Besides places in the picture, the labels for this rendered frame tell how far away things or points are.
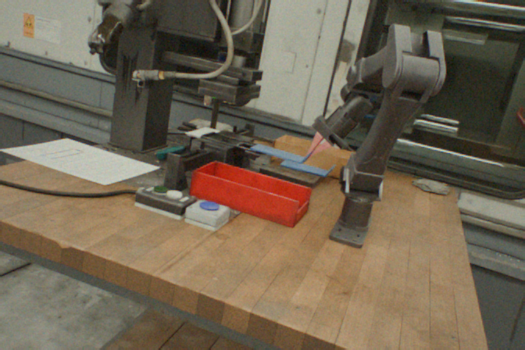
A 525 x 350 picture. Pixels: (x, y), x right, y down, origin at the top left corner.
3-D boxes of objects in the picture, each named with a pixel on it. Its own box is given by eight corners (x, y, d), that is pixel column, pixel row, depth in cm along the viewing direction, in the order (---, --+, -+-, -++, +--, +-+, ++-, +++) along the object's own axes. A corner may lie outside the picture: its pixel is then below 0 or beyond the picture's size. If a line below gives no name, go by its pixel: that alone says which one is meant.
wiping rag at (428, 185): (408, 191, 150) (452, 198, 146) (410, 182, 149) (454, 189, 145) (410, 181, 163) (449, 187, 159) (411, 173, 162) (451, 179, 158)
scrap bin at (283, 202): (293, 228, 99) (298, 201, 97) (188, 195, 106) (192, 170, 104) (306, 212, 110) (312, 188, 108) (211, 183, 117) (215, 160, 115)
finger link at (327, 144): (296, 143, 124) (321, 117, 120) (316, 162, 123) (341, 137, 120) (290, 146, 117) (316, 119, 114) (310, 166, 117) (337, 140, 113)
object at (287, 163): (330, 178, 135) (333, 169, 134) (280, 165, 138) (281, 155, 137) (333, 173, 141) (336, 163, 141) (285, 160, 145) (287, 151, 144)
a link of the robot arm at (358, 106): (336, 104, 118) (355, 83, 115) (351, 117, 120) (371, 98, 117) (341, 114, 112) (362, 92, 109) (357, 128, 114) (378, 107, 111)
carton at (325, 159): (346, 184, 143) (352, 159, 141) (269, 163, 150) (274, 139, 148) (352, 175, 155) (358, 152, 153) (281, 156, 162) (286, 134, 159)
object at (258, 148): (306, 166, 117) (309, 154, 116) (250, 148, 121) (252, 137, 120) (312, 161, 124) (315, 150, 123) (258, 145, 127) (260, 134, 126)
